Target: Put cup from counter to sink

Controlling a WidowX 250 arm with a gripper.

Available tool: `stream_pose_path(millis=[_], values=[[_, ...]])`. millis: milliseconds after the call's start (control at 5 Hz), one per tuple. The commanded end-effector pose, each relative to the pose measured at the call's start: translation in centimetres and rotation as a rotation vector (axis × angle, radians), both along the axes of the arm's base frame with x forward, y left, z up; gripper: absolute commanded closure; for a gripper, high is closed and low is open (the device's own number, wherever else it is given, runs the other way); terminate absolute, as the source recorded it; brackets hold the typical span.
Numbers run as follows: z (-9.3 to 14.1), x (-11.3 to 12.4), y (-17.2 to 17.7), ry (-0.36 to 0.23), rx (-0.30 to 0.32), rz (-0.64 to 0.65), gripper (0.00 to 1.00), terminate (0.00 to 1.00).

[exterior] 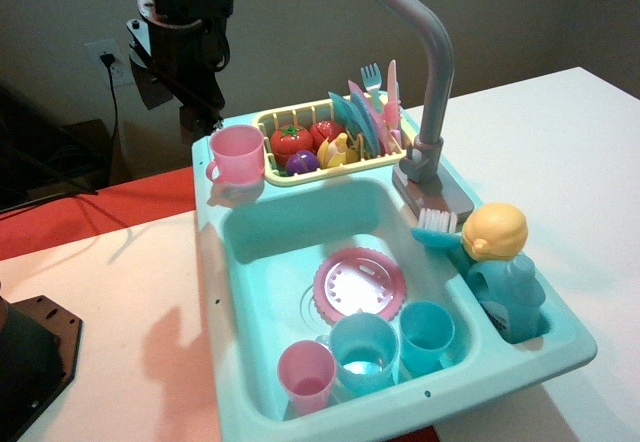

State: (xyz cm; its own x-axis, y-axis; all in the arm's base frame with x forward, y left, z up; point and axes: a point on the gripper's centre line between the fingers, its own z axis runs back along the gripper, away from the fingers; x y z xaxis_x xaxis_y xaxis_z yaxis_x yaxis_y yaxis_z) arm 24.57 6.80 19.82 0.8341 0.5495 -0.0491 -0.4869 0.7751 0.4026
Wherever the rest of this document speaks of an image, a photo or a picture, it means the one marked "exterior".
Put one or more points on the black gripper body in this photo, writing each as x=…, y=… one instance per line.
x=201, y=42

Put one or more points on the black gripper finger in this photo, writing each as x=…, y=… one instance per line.
x=201, y=99
x=152, y=92

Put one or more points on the pink cup with handle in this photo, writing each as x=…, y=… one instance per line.
x=237, y=155

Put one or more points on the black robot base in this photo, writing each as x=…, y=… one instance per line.
x=40, y=341

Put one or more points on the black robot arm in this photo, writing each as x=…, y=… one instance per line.
x=102, y=19

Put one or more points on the teal toy sink unit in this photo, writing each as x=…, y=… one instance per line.
x=260, y=249

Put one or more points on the small pink cup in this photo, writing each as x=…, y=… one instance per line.
x=306, y=371

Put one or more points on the large teal cup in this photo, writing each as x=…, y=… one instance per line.
x=365, y=347

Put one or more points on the small teal cup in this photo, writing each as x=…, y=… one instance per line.
x=426, y=331

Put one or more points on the red toy tomato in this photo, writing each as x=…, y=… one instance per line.
x=289, y=140

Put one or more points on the purple toy fruit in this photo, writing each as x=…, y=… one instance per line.
x=302, y=162

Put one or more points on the red toy apple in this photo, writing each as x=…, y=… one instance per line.
x=326, y=130

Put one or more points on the yellow toy banana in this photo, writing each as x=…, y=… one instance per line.
x=336, y=153

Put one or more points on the teal toy plate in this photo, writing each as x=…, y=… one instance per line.
x=347, y=114

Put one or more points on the red cloth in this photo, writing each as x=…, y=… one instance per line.
x=55, y=223

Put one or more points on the yellow dish rack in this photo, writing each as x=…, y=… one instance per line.
x=305, y=115

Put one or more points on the blue toy plate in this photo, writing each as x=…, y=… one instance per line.
x=370, y=128

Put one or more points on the teal toy fork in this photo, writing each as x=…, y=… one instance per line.
x=372, y=80

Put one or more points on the pink toy knife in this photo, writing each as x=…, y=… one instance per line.
x=392, y=107

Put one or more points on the pink toy plate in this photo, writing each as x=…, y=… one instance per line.
x=358, y=280

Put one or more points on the grey toy faucet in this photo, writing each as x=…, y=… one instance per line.
x=422, y=181

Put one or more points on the teal dish brush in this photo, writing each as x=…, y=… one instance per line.
x=437, y=229

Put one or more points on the teal bottle yellow cap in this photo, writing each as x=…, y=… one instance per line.
x=501, y=276

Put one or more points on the white wall outlet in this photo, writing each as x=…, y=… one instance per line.
x=105, y=55

